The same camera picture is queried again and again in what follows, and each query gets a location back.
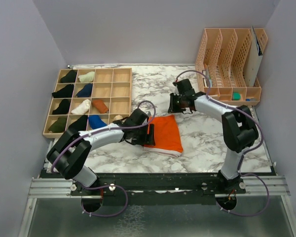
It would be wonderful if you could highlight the black rolled underwear bottom row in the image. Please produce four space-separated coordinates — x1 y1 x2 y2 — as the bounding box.
68 115 88 131

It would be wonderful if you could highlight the wooden compartment organizer tray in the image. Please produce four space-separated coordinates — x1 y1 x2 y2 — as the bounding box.
43 68 132 138

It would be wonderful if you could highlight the bright orange underwear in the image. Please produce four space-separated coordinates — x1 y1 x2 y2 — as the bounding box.
144 115 184 157

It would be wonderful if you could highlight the aluminium extrusion rail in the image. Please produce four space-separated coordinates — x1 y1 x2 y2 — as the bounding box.
28 176 291 199

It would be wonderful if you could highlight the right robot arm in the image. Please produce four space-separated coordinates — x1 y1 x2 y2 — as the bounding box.
168 79 259 193

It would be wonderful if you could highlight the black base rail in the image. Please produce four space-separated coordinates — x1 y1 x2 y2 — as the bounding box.
39 172 247 205

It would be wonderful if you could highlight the rust brown underwear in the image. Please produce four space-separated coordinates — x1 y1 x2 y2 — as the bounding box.
92 99 109 114

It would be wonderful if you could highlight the green object in rack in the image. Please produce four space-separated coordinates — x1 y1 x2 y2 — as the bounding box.
232 92 241 101

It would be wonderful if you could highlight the black rolled underwear top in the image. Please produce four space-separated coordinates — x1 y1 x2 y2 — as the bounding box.
60 70 77 83

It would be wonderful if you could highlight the pink plastic file rack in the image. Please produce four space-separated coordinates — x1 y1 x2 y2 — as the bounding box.
195 28 268 106

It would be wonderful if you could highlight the beige rolled underwear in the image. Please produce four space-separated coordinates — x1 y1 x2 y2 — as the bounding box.
112 115 123 121

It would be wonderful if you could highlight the dark green rolled underwear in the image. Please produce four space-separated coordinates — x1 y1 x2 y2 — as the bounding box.
48 117 67 133

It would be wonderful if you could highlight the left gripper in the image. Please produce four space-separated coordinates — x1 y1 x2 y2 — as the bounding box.
132 123 155 146

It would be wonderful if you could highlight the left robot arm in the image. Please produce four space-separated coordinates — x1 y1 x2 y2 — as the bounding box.
46 109 155 195

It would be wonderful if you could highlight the white rolled underwear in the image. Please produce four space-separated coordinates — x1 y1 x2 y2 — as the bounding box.
70 99 91 115

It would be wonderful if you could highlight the navy rolled underwear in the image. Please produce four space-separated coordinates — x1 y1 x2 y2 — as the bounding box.
76 83 93 98

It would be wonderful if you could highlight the light green rolled underwear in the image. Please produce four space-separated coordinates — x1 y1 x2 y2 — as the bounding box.
78 71 95 83

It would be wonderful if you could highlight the blue rolled underwear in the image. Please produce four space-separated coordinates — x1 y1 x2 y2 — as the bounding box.
88 115 107 129

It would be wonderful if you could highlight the white board in rack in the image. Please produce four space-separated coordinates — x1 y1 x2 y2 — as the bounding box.
243 27 263 87

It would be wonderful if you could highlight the black rolled underwear third row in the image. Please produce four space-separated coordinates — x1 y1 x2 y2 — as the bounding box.
51 99 70 115

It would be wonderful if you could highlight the black rolled underwear second row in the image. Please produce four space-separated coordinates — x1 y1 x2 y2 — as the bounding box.
52 84 74 98

